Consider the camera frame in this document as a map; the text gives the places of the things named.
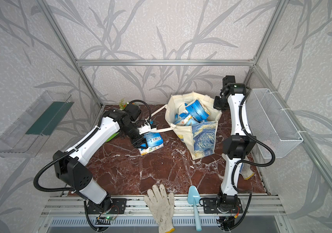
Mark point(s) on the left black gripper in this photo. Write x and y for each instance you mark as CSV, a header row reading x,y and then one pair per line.
x,y
139,141

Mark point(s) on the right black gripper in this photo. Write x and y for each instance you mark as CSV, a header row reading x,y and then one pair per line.
x,y
216,105

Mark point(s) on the blue white tissue pack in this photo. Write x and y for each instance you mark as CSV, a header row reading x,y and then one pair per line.
x,y
154,142

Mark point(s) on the orange blue tissue pack back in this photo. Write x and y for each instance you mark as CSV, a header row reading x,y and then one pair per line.
x,y
198,110

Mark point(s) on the light blue Vinda tissue pack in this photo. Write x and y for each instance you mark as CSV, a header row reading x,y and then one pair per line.
x,y
186,120

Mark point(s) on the canvas bag with blue painting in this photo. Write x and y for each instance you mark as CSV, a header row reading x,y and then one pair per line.
x,y
200,139

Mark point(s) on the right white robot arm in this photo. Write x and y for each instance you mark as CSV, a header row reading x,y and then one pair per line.
x,y
238,145

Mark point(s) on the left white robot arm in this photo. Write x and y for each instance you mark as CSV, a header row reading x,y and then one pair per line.
x,y
72,168

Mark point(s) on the artificial green flower plant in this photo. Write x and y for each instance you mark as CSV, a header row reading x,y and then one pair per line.
x,y
122,104

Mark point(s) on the green black work glove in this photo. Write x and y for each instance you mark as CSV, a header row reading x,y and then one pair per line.
x,y
112,136

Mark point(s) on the blue dotted white glove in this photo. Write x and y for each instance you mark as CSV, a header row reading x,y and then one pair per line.
x,y
246,171

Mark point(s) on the white cotton glove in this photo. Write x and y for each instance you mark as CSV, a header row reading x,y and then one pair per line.
x,y
161,205

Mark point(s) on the teal plastic trowel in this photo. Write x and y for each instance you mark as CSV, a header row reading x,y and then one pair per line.
x,y
193,199

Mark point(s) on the white wire basket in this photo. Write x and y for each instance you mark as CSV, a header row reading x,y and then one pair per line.
x,y
270,123

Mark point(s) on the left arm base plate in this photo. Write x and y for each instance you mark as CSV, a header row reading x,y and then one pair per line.
x,y
114,206

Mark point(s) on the clear plastic wall shelf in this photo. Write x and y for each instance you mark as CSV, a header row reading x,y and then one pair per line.
x,y
25,137

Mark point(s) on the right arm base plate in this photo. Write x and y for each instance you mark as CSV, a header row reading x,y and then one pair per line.
x,y
210,206

